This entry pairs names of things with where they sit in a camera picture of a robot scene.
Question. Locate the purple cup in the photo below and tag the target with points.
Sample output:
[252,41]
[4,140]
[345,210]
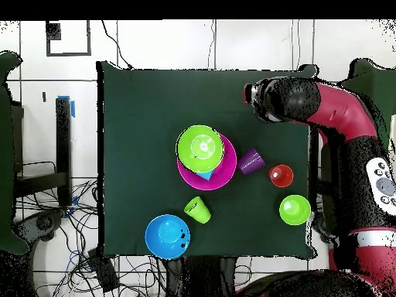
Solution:
[251,161]

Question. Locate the large green bowl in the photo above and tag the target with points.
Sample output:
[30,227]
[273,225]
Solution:
[198,154]

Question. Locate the large pink bowl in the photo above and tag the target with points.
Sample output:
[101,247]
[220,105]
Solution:
[227,173]

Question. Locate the orange red cup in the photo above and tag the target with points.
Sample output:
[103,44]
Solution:
[281,175]

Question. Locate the blue cup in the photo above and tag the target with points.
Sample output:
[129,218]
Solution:
[205,175]

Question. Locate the small green bowl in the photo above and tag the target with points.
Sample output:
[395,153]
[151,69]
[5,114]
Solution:
[294,209]

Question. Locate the green cup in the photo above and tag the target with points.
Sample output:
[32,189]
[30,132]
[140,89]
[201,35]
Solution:
[198,210]

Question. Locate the large blue bowl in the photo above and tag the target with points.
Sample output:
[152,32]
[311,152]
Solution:
[167,236]

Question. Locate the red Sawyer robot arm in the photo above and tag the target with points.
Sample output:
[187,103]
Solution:
[340,108]

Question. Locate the stack of white boxes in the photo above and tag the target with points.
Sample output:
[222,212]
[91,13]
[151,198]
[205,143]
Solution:
[393,130]

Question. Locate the dark green tablecloth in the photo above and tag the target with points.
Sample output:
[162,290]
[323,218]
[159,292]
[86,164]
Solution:
[154,99]

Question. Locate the green cloth side table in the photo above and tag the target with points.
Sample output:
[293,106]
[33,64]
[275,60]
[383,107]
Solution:
[6,154]
[382,86]

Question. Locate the grey chair base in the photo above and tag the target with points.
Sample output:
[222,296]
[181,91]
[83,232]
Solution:
[321,225]
[43,222]

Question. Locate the blue tape strip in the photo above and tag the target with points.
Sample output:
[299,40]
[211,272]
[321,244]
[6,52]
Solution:
[72,109]

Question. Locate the black metal stand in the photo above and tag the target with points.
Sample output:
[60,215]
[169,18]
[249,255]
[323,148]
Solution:
[63,148]

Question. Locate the black power strip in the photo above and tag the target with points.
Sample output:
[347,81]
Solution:
[103,272]

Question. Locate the black box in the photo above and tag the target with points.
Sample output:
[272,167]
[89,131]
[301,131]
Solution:
[17,139]

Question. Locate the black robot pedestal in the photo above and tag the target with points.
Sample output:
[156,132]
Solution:
[201,278]

